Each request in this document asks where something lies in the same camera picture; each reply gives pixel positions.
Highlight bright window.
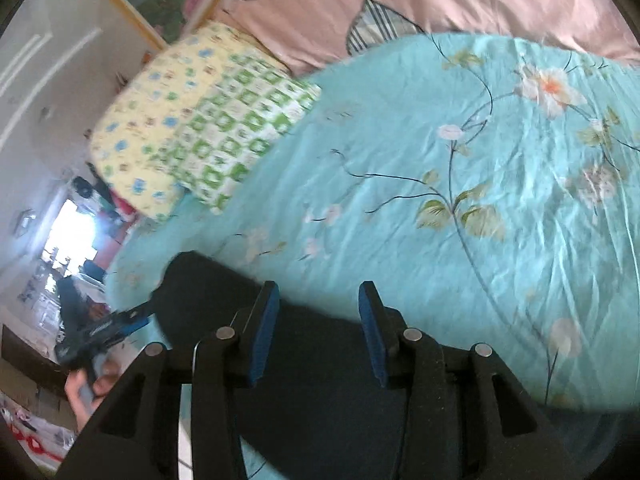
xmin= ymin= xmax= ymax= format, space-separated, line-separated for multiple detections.
xmin=42 ymin=199 xmax=98 ymax=281

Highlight blue floral bed sheet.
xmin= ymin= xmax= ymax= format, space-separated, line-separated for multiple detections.
xmin=102 ymin=32 xmax=640 ymax=480

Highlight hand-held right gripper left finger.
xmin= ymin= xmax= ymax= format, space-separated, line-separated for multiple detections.
xmin=55 ymin=281 xmax=281 ymax=480

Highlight yellow cartoon print pillow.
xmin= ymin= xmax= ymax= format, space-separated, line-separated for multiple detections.
xmin=89 ymin=21 xmax=291 ymax=221

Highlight red cloth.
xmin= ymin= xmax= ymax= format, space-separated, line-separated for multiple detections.
xmin=96 ymin=191 xmax=142 ymax=272

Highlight black pants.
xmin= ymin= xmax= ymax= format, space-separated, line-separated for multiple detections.
xmin=150 ymin=251 xmax=418 ymax=480

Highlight green checked pillow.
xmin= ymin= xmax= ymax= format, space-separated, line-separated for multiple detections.
xmin=165 ymin=52 xmax=323 ymax=216

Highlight person's left hand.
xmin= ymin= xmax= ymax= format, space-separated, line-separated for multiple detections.
xmin=65 ymin=359 xmax=123 ymax=420

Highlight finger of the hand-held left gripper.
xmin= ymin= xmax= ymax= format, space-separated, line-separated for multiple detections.
xmin=116 ymin=300 xmax=154 ymax=335

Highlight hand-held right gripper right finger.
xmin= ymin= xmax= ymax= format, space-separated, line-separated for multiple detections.
xmin=359 ymin=281 xmax=591 ymax=480

